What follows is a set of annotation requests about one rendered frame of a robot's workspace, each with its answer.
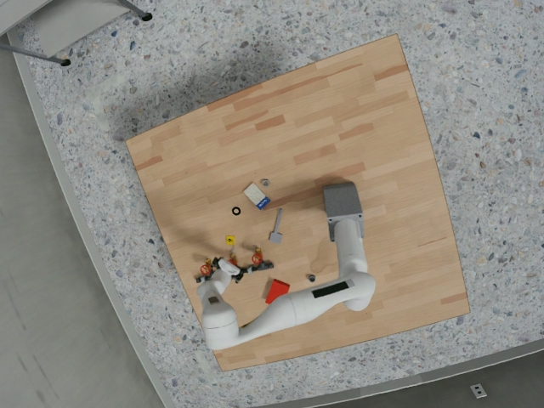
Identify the red rectangular block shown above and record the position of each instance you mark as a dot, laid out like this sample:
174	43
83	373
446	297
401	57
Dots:
278	288

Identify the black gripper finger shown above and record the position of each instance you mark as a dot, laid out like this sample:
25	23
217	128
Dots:
237	279
215	262

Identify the black pipe manifold with grey fittings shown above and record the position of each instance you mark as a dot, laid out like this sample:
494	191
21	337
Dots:
249	270

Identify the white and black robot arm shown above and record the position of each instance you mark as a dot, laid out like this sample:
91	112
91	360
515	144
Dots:
355	290

